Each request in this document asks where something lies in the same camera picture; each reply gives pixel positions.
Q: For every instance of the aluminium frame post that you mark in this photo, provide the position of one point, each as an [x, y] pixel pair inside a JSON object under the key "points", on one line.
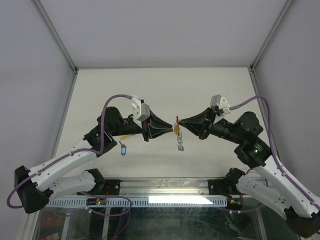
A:
{"points": [[272, 33], [54, 34]]}

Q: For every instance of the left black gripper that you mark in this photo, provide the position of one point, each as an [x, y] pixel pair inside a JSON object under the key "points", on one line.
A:
{"points": [[154, 132]]}

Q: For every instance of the right aluminium frame post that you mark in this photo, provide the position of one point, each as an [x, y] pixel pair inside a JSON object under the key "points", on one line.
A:
{"points": [[272, 33]]}

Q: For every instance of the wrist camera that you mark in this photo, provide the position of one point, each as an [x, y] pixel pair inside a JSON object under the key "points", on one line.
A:
{"points": [[141, 110], [220, 105]]}

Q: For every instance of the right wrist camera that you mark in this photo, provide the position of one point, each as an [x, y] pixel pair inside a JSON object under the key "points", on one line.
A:
{"points": [[220, 105]]}

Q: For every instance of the left aluminium frame post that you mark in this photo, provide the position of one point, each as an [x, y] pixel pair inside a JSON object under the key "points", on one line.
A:
{"points": [[54, 34]]}

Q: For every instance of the blue tag key lower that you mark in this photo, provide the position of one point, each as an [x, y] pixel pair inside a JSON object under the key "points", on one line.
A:
{"points": [[123, 148]]}

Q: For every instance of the yellow tag key flat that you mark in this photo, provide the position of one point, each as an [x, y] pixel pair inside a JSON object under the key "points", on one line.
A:
{"points": [[124, 137]]}

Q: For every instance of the slotted cable duct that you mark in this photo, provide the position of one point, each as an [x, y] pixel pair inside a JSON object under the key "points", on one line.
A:
{"points": [[164, 201]]}

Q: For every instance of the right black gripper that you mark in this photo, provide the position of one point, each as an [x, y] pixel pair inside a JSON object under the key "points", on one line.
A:
{"points": [[195, 124]]}

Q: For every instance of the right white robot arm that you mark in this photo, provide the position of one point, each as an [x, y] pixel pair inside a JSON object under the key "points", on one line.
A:
{"points": [[288, 198]]}

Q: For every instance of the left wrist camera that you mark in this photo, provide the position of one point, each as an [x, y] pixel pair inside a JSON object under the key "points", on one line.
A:
{"points": [[141, 110]]}

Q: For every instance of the yellow tag key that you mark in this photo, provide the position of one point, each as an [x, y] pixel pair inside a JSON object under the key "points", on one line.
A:
{"points": [[124, 137], [176, 129]]}

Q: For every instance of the red handled metal keyring holder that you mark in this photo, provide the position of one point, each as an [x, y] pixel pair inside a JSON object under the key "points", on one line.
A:
{"points": [[179, 137]]}

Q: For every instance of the aluminium front rail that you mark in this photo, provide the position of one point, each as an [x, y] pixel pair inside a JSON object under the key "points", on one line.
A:
{"points": [[162, 183]]}

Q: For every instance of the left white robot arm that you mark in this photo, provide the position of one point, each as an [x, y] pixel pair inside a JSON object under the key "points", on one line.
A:
{"points": [[94, 144]]}

